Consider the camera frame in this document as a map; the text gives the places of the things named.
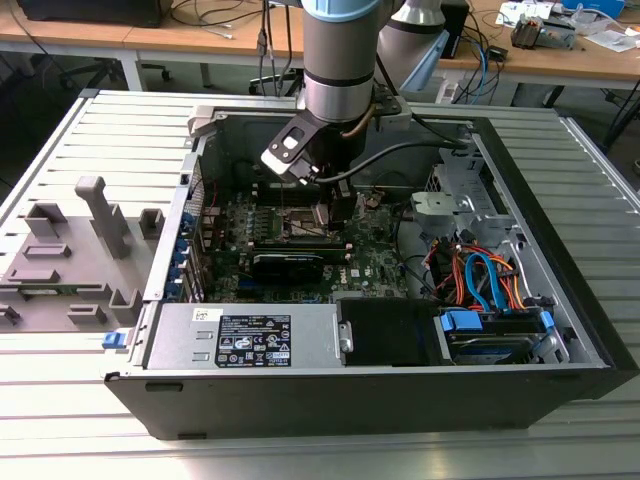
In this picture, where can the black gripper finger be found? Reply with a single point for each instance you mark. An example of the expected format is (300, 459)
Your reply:
(325, 195)
(344, 215)

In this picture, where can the silver CPU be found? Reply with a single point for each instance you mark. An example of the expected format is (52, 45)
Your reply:
(324, 214)

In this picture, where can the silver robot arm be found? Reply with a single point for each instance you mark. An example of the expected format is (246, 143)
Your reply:
(340, 50)

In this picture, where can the CPU socket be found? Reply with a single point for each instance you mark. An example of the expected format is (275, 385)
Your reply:
(300, 227)

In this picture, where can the CPU heat sink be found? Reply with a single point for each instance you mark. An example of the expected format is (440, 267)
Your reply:
(525, 32)

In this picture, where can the round coin battery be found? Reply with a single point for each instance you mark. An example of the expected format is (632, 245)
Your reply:
(373, 201)

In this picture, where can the green RAM stick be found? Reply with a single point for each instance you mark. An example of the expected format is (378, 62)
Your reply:
(336, 256)

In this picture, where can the green motherboard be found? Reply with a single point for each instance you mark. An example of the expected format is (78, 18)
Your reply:
(372, 255)

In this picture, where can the black graphics card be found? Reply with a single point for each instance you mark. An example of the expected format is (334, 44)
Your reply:
(285, 272)

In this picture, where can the black chair base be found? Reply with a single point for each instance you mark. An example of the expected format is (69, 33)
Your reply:
(95, 70)
(267, 82)

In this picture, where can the silver metal drive cage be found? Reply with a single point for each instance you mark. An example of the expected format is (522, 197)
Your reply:
(445, 205)

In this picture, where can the pale blue teach pendant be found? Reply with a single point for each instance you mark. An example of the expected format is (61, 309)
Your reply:
(431, 62)

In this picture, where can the blue card retention clip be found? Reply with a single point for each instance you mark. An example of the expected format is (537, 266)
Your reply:
(173, 291)
(176, 271)
(188, 222)
(182, 246)

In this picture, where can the black desktop device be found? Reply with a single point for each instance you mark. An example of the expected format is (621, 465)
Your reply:
(456, 35)

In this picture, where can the black PC case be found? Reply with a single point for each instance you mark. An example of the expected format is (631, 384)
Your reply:
(325, 405)

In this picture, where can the silver power supply unit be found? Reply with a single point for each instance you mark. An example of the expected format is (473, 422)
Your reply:
(170, 340)

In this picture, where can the white paper sheet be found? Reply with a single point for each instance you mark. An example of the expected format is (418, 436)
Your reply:
(607, 39)
(520, 12)

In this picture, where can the wooden desk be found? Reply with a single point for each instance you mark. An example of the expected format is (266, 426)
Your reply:
(550, 62)
(100, 35)

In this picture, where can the grey metal box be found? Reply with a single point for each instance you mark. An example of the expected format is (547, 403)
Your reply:
(557, 36)

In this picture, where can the grey parts rack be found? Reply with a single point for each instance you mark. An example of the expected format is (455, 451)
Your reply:
(80, 272)

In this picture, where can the blue plastic latch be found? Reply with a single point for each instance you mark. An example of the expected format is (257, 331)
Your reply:
(112, 341)

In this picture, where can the black box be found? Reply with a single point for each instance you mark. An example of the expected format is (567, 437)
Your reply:
(90, 12)

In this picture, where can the blue box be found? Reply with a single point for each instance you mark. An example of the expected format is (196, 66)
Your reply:
(595, 5)

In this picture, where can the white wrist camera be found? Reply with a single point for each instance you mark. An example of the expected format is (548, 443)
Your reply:
(280, 162)

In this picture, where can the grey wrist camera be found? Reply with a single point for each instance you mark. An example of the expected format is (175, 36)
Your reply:
(395, 117)

